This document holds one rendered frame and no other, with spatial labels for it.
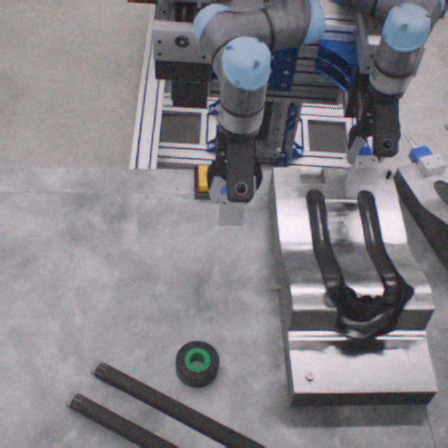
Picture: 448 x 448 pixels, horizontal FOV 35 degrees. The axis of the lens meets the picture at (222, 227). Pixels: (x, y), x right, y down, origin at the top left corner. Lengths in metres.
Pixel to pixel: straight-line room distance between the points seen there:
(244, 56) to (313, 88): 0.84
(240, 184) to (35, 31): 2.20
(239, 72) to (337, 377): 0.56
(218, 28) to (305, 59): 0.70
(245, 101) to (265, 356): 0.50
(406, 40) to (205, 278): 0.60
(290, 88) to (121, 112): 1.11
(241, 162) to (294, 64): 0.69
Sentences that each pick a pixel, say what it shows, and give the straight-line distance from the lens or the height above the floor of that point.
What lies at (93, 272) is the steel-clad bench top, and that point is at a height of 0.80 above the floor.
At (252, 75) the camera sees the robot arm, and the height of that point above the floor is 1.28.
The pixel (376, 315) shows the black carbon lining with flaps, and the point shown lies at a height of 0.88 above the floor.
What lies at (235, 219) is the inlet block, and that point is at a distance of 1.37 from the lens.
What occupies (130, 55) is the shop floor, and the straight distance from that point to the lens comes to 3.14.
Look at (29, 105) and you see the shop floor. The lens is 2.95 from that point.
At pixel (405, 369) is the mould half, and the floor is 0.86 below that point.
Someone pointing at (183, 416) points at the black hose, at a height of 0.87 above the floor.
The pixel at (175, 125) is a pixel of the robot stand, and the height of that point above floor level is 0.21.
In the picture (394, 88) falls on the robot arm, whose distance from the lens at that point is 1.35.
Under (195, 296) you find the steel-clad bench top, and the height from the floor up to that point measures 0.80.
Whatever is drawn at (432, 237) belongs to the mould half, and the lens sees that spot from 1.57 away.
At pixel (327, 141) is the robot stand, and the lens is 2.55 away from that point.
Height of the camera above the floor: 2.01
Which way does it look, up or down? 53 degrees down
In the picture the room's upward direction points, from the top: 6 degrees clockwise
